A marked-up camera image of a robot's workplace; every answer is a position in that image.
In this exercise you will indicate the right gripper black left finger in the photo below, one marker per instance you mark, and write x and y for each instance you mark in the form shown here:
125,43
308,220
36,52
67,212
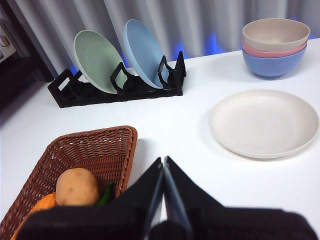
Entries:
112,220

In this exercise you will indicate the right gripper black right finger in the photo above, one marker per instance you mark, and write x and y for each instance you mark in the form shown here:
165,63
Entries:
225,222

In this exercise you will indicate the green cucumber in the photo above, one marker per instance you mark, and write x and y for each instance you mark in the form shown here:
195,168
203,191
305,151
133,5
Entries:
106,193

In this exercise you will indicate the tan potato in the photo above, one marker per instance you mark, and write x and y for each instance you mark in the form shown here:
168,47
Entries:
75,187

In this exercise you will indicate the orange-yellow corn cob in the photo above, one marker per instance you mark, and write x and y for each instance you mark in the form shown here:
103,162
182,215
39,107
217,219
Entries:
45,201

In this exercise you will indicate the brown woven wicker basket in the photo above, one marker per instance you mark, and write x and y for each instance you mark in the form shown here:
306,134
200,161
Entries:
87,150

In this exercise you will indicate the off-white plate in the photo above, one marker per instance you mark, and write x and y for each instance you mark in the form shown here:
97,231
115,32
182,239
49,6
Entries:
262,122

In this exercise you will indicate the black plate rack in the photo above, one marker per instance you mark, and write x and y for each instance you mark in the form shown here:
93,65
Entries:
125,96

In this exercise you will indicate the pale green plate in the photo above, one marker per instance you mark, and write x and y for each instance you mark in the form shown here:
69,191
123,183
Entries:
97,57

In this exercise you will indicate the blue bowl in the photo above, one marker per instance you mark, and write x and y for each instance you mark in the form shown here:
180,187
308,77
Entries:
272,66

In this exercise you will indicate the pale blue plate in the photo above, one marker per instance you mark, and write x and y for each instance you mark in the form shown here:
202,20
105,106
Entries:
142,50

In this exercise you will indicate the pink bowl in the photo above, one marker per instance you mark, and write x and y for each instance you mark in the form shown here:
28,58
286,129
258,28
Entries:
252,52

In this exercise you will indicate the beige bowl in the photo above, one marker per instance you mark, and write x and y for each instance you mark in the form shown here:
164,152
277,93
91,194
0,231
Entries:
275,32

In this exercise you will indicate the pale grey curtain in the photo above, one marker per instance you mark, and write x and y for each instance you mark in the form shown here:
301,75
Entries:
200,25

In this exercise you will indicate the white toaster oven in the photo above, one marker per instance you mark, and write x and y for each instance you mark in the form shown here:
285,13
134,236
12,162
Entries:
5,50

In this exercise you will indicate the black metal shelf frame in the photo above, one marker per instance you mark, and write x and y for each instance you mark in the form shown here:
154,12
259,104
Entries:
20,72

